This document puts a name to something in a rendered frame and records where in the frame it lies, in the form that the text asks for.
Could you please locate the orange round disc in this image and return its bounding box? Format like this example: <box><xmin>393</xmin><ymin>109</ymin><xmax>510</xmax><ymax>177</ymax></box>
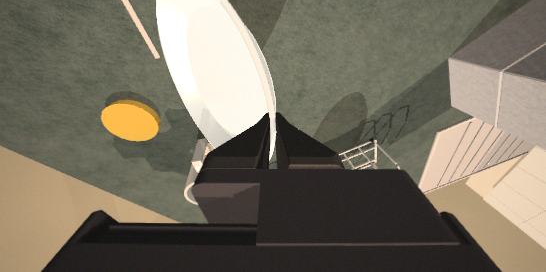
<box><xmin>101</xmin><ymin>100</ymin><xmax>161</xmax><ymax>141</ymax></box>

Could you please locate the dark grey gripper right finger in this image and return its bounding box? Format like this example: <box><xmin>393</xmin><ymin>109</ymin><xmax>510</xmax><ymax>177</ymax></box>
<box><xmin>275</xmin><ymin>112</ymin><xmax>345</xmax><ymax>169</ymax></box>

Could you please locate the beige tiled wall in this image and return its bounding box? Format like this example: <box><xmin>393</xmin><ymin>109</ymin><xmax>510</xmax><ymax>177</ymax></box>
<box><xmin>465</xmin><ymin>146</ymin><xmax>546</xmax><ymax>249</ymax></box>

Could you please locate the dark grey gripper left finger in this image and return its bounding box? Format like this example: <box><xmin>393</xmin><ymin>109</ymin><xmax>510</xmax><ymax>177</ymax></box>
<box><xmin>200</xmin><ymin>112</ymin><xmax>270</xmax><ymax>170</ymax></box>

